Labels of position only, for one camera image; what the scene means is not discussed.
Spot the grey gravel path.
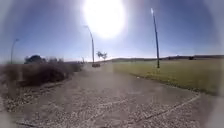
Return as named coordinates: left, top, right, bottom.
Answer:
left=0, top=62, right=214, bottom=128

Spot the distant dark tree line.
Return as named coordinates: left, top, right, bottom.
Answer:
left=106, top=54, right=224, bottom=63

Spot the dark vehicle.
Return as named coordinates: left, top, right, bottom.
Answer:
left=91, top=62, right=101, bottom=68

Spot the dark street lamp pole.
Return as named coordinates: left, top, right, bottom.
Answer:
left=150, top=7, right=161, bottom=69

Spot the small distant tree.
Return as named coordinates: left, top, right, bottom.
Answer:
left=96, top=50, right=108, bottom=62

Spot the dark tree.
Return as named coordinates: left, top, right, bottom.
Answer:
left=23, top=54, right=48, bottom=65

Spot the green grass field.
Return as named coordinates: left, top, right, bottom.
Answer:
left=112, top=58, right=224, bottom=96

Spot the row of dry bushes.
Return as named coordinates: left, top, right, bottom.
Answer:
left=0, top=60, right=84, bottom=88

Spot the curved street lamp pole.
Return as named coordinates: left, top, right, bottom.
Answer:
left=83, top=25, right=96, bottom=64
left=9, top=38, right=20, bottom=65

